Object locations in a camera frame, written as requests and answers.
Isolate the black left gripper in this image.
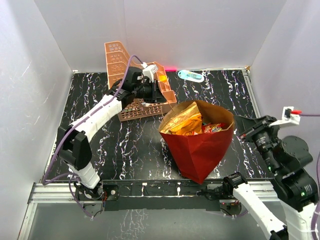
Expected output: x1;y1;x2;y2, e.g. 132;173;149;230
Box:
132;79;166;104

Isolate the black aluminium front rail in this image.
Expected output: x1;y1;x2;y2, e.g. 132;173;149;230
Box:
29;178;297;218

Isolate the red peanut snack packet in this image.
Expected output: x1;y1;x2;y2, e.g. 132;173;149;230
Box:
201;123;228;134

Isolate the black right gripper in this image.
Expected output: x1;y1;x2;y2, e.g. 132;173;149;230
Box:
232;113;279;172

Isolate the pink plastic tiered organizer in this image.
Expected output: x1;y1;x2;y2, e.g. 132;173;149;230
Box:
104;41;177;122

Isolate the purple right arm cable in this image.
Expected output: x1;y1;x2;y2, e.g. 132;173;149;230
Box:
299;113;320;240

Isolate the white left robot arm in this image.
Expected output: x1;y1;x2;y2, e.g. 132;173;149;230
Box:
56;64;166;200

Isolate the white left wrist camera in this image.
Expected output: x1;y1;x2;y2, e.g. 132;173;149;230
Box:
141;62;158;83

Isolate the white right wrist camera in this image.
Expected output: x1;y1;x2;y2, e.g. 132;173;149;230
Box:
269;106;302;128

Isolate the orange yellow block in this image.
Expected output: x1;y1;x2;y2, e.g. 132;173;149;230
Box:
158;75;168;83

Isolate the red brown paper bag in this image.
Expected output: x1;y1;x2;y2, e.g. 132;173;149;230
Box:
159;100;235;184

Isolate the gold chips bag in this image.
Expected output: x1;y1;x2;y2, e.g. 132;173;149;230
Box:
158;101;203;136

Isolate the blue white blister pack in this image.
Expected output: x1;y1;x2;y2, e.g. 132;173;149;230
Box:
177;70;205;83

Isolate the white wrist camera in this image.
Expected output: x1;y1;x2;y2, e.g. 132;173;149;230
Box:
269;106;302;128
141;62;158;83

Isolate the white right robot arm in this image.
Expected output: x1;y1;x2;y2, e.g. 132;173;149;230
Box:
222;110;320;240

